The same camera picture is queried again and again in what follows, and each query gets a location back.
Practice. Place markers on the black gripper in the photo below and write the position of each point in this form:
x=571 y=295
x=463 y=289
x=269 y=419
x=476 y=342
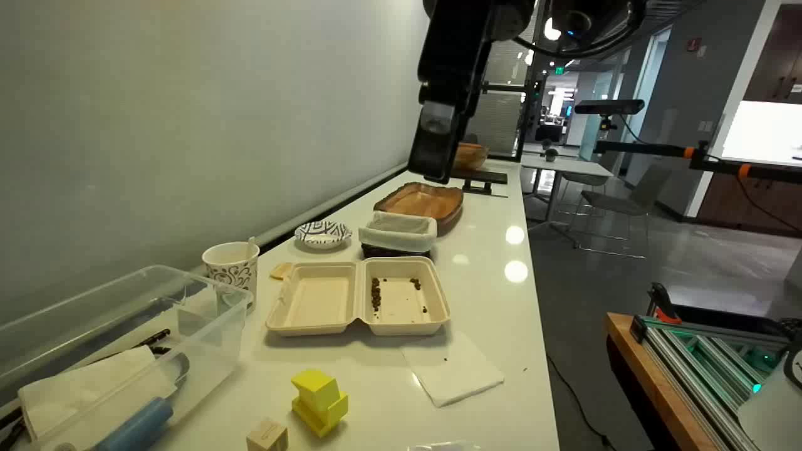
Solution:
x=451 y=59

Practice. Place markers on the beige clamshell takeaway pack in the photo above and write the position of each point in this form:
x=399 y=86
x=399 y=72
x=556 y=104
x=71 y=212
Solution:
x=333 y=300

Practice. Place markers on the patterned white paper cup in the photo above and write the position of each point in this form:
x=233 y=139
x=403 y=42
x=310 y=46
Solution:
x=228 y=268

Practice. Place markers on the wooden bowl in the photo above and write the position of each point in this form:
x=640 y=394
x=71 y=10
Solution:
x=471 y=153

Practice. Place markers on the brown wooden tray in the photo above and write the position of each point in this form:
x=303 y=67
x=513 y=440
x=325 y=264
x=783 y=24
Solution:
x=421 y=201

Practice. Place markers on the black flat stand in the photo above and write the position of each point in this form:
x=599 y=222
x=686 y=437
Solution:
x=485 y=176

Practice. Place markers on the white square bowl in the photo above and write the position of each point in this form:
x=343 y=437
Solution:
x=396 y=234

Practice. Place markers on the white background desk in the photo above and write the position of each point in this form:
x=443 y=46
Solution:
x=567 y=165

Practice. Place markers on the small patterned saucer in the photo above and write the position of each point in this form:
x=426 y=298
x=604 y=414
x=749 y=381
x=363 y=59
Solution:
x=322 y=235

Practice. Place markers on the small beige chip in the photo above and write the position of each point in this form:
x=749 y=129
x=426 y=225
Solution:
x=280 y=272

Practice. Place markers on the black boom with orange clamps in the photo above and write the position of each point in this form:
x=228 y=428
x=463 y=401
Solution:
x=651 y=151

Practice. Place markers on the white paper napkin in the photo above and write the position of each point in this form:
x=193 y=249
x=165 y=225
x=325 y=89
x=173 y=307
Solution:
x=455 y=371

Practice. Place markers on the yellow stepped block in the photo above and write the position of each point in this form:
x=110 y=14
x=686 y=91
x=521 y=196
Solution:
x=319 y=401

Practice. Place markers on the small wooden cube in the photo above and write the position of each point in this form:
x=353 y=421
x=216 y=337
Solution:
x=265 y=437

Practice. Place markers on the wooden base table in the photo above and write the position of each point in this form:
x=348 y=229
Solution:
x=659 y=391

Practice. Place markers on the clear plastic storage bin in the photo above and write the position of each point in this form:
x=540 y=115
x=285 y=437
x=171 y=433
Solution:
x=91 y=317

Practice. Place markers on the white folded tissue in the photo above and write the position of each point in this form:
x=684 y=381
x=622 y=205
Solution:
x=75 y=389

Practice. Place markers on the black camera on stand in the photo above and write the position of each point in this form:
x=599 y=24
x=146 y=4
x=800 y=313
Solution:
x=610 y=105

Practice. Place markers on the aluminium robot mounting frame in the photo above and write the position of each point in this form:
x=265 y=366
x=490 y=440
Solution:
x=718 y=359

